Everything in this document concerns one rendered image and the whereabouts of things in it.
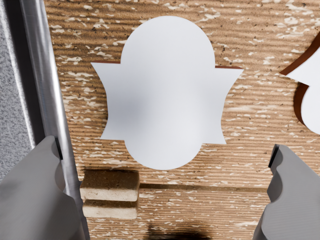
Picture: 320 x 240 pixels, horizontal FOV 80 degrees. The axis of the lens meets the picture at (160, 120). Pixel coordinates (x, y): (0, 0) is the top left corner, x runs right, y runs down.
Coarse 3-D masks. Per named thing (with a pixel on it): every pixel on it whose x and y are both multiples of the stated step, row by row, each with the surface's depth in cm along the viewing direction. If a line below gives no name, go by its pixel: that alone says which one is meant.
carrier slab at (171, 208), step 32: (160, 192) 23; (192, 192) 23; (224, 192) 23; (256, 192) 23; (96, 224) 25; (128, 224) 25; (160, 224) 25; (192, 224) 25; (224, 224) 25; (256, 224) 25
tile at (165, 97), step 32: (160, 32) 14; (192, 32) 14; (96, 64) 15; (128, 64) 15; (160, 64) 15; (192, 64) 15; (128, 96) 16; (160, 96) 16; (192, 96) 16; (224, 96) 16; (128, 128) 17; (160, 128) 17; (192, 128) 17; (160, 160) 19
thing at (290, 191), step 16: (272, 160) 11; (288, 160) 10; (288, 176) 9; (304, 176) 9; (272, 192) 9; (288, 192) 8; (304, 192) 8; (272, 208) 7; (288, 208) 7; (304, 208) 7; (272, 224) 7; (288, 224) 7; (304, 224) 7
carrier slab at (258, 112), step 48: (48, 0) 14; (96, 0) 14; (144, 0) 14; (192, 0) 14; (240, 0) 14; (288, 0) 14; (96, 48) 15; (240, 48) 15; (288, 48) 15; (96, 96) 17; (240, 96) 17; (288, 96) 17; (96, 144) 20; (240, 144) 20; (288, 144) 20
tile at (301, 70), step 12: (312, 48) 15; (300, 60) 15; (312, 60) 15; (288, 72) 15; (300, 72) 15; (312, 72) 15; (300, 84) 17; (312, 84) 15; (300, 96) 16; (312, 96) 16; (300, 108) 17; (312, 108) 16; (300, 120) 18; (312, 120) 17
